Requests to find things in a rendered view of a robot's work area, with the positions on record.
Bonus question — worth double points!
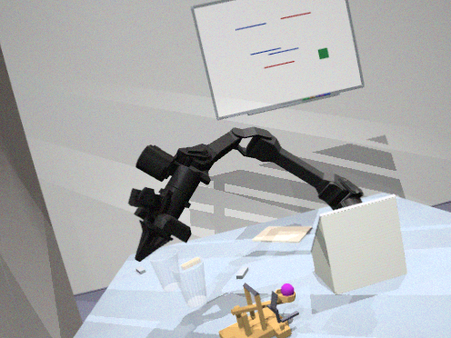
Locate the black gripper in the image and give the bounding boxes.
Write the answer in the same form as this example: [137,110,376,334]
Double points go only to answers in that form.
[135,184,191,262]

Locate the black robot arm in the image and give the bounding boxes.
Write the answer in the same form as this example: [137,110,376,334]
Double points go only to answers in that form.
[129,127,363,215]

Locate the magenta ball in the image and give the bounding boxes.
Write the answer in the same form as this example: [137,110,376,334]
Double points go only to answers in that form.
[280,283,294,297]

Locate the clear plastic cup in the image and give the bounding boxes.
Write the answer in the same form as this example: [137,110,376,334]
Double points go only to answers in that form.
[171,257,207,308]
[149,249,179,293]

